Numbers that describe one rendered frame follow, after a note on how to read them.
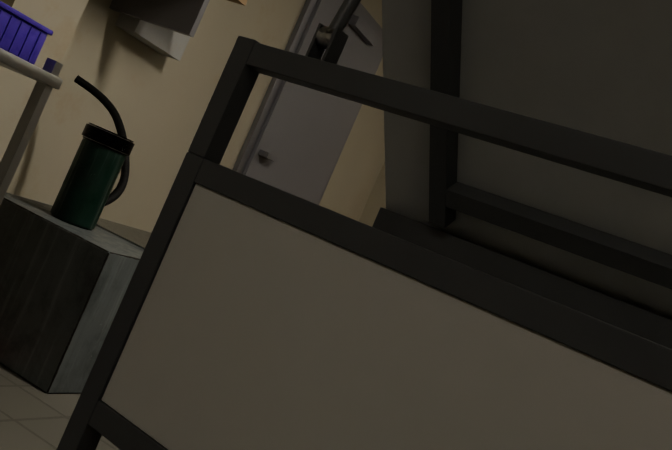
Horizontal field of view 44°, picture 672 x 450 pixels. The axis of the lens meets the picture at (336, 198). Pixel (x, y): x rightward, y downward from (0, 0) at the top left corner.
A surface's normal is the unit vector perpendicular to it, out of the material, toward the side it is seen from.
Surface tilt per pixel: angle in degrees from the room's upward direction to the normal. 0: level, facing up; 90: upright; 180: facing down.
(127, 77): 90
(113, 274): 90
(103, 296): 90
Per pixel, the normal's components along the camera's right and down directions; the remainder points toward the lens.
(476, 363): -0.51, -0.25
